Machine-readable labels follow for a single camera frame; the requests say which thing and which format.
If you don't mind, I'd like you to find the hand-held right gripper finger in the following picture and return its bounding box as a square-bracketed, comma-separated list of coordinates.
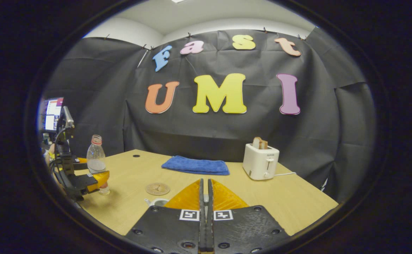
[208, 179, 291, 254]
[125, 179, 206, 254]

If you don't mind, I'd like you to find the white floral teacup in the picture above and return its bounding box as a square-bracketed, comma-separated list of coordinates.
[144, 198, 170, 207]

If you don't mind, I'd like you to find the white toaster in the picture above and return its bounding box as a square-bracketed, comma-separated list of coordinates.
[242, 143, 280, 181]

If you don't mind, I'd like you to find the black backdrop cloth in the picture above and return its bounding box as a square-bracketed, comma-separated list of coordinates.
[42, 29, 375, 203]

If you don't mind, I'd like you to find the round wooden coaster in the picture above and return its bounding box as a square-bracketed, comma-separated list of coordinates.
[145, 182, 171, 196]

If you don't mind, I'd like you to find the clear plastic water bottle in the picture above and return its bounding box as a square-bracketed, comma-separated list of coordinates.
[87, 135, 110, 195]

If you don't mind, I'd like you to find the computer monitor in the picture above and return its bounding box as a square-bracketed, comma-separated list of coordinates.
[38, 98, 64, 133]

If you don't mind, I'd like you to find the folded blue towel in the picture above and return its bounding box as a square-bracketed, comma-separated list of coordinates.
[161, 156, 230, 176]

